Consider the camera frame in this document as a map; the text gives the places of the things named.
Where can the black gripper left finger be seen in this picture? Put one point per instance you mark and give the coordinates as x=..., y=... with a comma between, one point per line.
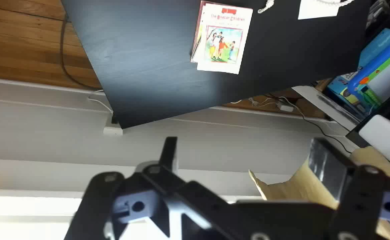
x=168, y=152

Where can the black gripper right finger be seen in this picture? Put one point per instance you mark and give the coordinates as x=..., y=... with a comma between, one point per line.
x=330, y=171

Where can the white book with colourful illustration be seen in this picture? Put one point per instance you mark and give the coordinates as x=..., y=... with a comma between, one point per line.
x=223, y=40

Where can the white power adapter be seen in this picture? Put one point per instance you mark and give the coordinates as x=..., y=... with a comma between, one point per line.
x=112, y=131

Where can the grey flat panel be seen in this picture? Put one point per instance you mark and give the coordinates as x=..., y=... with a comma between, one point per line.
x=323, y=107

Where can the white box device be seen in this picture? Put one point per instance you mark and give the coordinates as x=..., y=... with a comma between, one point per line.
x=389, y=138

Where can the blue board game box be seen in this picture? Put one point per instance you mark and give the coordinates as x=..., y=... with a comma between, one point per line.
x=377, y=48

